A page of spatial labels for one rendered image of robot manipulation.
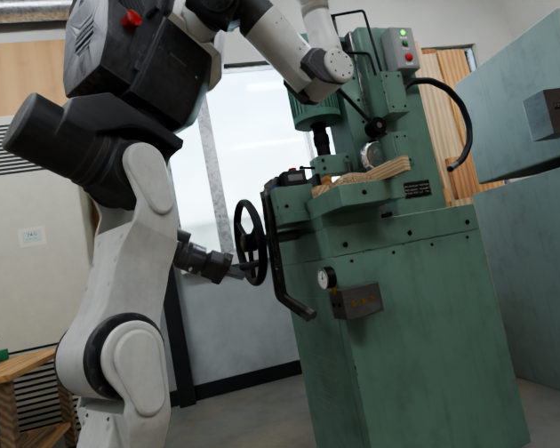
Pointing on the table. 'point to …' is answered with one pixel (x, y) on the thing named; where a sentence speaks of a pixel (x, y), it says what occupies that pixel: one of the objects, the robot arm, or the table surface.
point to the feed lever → (376, 126)
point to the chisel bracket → (330, 164)
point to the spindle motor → (302, 120)
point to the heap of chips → (352, 179)
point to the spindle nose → (321, 139)
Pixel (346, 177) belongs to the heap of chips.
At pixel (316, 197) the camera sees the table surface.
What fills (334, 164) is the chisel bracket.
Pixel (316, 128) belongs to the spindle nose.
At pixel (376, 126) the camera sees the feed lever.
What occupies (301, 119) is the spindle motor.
